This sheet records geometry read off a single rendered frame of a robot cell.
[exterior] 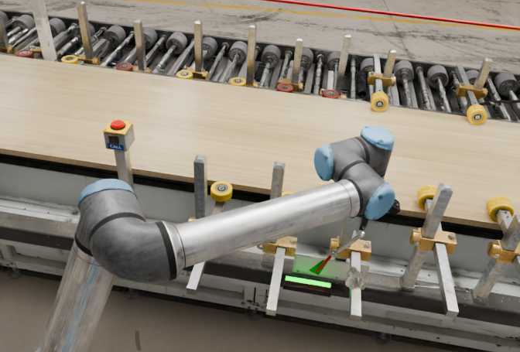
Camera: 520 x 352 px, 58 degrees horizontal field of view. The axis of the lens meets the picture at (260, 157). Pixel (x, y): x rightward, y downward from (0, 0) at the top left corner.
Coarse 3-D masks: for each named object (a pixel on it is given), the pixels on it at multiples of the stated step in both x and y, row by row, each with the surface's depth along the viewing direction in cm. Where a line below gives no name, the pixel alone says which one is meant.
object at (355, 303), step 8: (352, 256) 156; (360, 256) 156; (352, 264) 153; (360, 264) 154; (352, 296) 143; (360, 296) 144; (352, 304) 141; (360, 304) 141; (352, 312) 139; (360, 312) 139; (352, 320) 140
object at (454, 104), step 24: (96, 24) 302; (120, 24) 301; (72, 48) 314; (264, 48) 294; (312, 48) 290; (144, 72) 252; (216, 72) 284; (456, 96) 291; (504, 96) 286; (504, 120) 236
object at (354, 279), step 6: (354, 270) 150; (348, 276) 149; (354, 276) 148; (360, 276) 148; (348, 282) 147; (354, 282) 146; (360, 282) 147; (366, 282) 147; (354, 288) 146; (360, 288) 146
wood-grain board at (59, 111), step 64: (0, 64) 237; (64, 64) 241; (0, 128) 194; (64, 128) 196; (192, 128) 202; (256, 128) 205; (320, 128) 208; (448, 128) 215; (512, 128) 218; (256, 192) 176; (512, 192) 182
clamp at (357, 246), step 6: (330, 240) 162; (336, 240) 160; (360, 240) 161; (330, 246) 159; (336, 246) 159; (354, 246) 158; (360, 246) 158; (342, 252) 159; (348, 252) 159; (366, 252) 157; (366, 258) 159
